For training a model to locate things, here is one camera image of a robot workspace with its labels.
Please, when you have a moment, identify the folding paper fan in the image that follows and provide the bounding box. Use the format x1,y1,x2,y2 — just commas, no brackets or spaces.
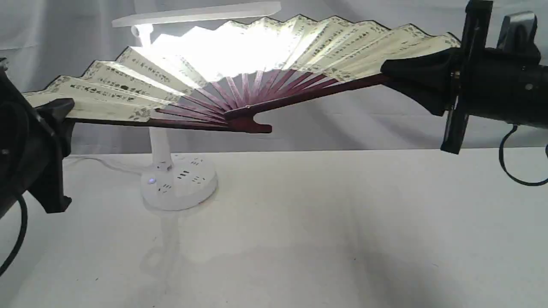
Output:
23,15,460,134

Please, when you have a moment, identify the white desk lamp with sockets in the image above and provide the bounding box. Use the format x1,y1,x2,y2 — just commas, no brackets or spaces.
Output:
112,0,281,212

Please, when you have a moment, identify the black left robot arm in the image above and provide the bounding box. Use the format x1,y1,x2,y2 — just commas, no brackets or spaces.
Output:
0,58,75,215

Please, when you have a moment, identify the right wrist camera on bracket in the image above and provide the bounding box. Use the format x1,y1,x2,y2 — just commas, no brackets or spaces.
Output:
496,11,542,64

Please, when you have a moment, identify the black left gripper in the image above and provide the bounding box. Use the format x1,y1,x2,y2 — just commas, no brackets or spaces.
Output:
19,98,75,213

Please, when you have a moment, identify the thin white cable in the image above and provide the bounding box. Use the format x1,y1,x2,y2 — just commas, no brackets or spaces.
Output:
64,154,148,176

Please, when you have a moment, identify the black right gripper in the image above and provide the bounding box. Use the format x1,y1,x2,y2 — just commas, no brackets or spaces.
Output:
381,0,493,154

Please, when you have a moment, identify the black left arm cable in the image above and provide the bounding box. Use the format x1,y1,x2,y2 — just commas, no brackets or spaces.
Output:
0,195,29,278

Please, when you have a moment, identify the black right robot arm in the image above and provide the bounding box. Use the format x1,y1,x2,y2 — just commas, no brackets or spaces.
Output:
381,0,548,154

